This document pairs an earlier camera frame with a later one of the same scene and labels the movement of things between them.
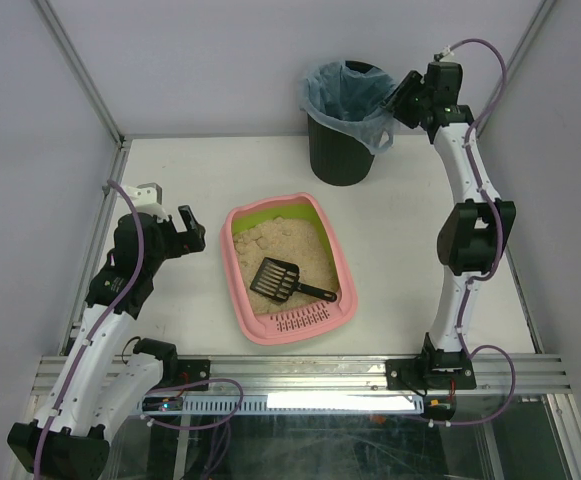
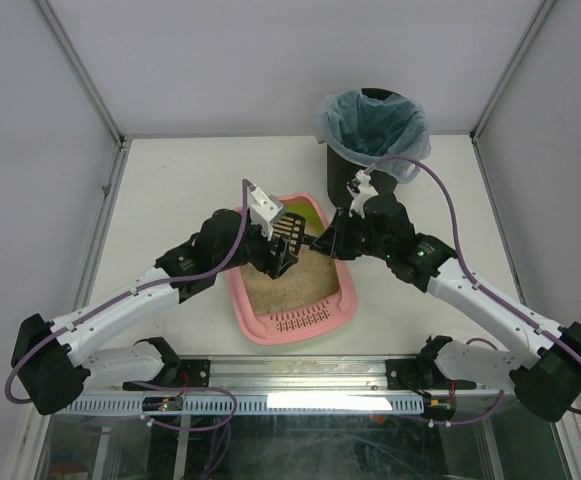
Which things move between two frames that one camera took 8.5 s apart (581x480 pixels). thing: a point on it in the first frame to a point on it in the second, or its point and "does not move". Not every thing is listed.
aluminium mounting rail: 258,375 does not move
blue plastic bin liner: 349,103 to 370,130
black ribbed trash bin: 337,160 to 342,167
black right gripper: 409,98 to 345,236
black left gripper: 180,239 to 268,250
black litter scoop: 278,280 to 292,226
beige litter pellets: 292,242 does not move
